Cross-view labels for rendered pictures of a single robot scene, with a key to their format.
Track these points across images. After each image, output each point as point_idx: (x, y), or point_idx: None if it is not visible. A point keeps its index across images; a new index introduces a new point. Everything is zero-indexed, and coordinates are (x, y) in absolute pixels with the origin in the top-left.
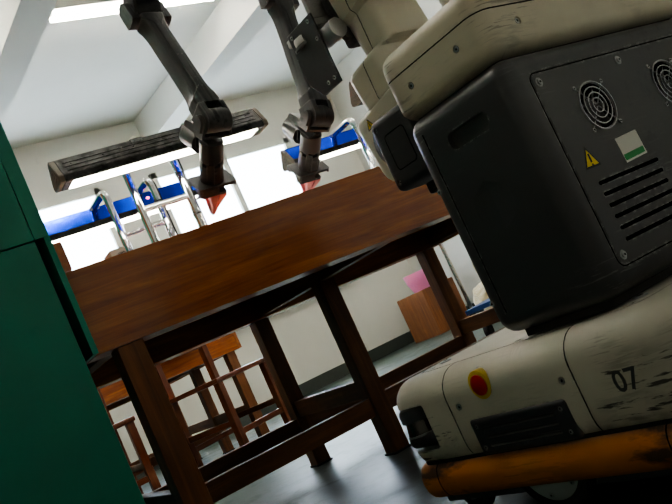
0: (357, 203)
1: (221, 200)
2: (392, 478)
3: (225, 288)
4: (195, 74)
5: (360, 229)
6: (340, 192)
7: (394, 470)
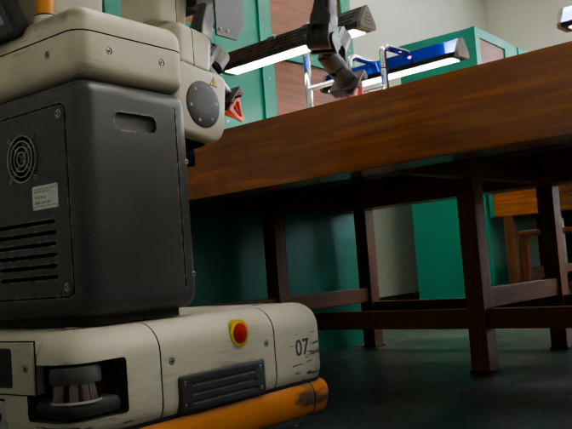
0: (295, 139)
1: (231, 113)
2: (361, 385)
3: (191, 188)
4: (198, 14)
5: (290, 164)
6: (285, 125)
7: (393, 381)
